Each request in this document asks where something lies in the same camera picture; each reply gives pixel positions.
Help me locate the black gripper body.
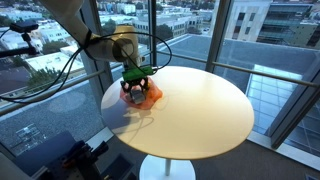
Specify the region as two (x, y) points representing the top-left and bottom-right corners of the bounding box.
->
(125, 76), (148, 91)

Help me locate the orange plastic bag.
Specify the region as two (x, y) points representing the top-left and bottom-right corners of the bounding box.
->
(118, 76), (164, 111)

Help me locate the grey window mullion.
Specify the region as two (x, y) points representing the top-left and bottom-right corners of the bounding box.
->
(204, 0), (233, 74)
(76, 0), (115, 108)

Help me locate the grey metal window railing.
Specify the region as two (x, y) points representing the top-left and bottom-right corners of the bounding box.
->
(156, 49), (320, 89)
(0, 68), (108, 117)

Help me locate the black equipment with orange part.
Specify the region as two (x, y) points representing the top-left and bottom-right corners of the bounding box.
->
(44, 139), (138, 180)

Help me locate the dark blue box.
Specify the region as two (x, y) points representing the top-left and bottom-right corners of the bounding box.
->
(12, 130), (78, 178)

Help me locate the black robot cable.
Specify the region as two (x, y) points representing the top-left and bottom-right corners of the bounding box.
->
(0, 30), (174, 104)

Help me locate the white table pedestal base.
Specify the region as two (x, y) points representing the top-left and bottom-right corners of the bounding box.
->
(138, 154), (197, 180)

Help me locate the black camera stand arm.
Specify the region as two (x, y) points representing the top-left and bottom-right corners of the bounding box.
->
(0, 32), (38, 59)

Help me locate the black camera on stand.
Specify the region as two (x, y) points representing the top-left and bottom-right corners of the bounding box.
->
(9, 19), (40, 34)

